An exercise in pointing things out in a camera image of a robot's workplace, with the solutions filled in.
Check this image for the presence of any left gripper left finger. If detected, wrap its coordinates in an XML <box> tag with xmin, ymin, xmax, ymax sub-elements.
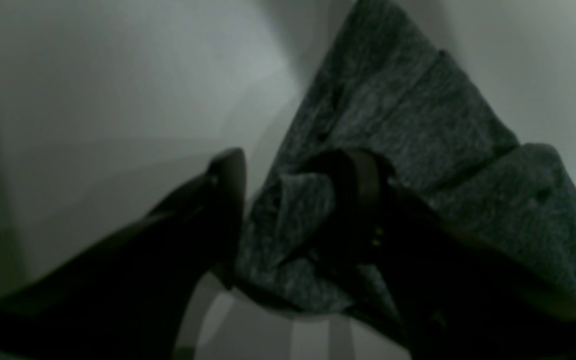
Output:
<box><xmin>0</xmin><ymin>148</ymin><xmax>246</xmax><ymax>360</ymax></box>

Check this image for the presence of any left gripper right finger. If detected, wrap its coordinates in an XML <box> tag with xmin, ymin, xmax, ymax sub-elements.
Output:
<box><xmin>313</xmin><ymin>149</ymin><xmax>576</xmax><ymax>360</ymax></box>

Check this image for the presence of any dark grey t-shirt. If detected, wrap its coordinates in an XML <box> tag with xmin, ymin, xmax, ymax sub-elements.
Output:
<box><xmin>235</xmin><ymin>0</ymin><xmax>576</xmax><ymax>351</ymax></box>

